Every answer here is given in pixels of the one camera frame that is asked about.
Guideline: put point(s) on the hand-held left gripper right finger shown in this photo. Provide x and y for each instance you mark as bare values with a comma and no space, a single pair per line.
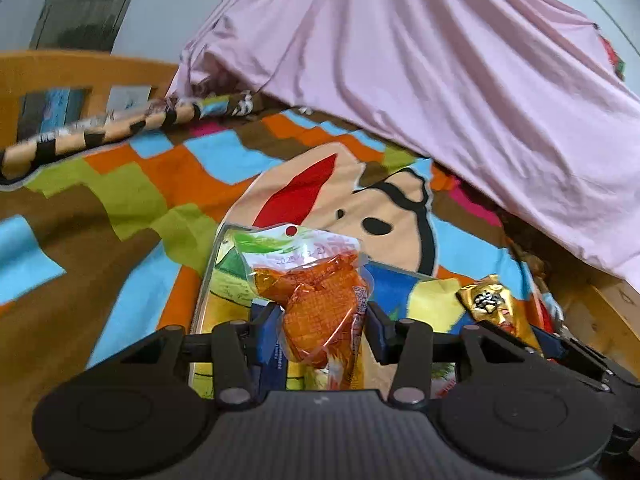
380,332

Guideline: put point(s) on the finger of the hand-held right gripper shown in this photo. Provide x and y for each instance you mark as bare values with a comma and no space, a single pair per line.
547,344
510,342

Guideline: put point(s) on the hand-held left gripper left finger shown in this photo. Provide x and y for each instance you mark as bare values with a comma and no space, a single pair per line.
267,332

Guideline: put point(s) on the golden snack packet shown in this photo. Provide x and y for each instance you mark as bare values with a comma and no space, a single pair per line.
492,302

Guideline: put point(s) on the grey cartoon print box tray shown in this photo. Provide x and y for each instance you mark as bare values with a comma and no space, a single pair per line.
230,290

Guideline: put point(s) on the orange snack packet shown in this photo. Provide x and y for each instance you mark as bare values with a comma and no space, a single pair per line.
315,300

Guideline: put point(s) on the long dark blue snack box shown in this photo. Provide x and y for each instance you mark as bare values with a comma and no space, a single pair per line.
274,365

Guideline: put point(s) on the colourful printed blanket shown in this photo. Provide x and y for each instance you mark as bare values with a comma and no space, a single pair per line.
100,240

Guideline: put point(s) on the pink quilt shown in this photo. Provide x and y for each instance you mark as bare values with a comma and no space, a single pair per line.
425,85

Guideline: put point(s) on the black and tan striped stick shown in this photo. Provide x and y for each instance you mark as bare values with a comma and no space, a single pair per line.
100,132

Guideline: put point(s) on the wooden bed frame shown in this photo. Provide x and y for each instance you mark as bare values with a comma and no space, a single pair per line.
75,67

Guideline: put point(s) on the dark wall picture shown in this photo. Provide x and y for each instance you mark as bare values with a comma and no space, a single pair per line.
85,15

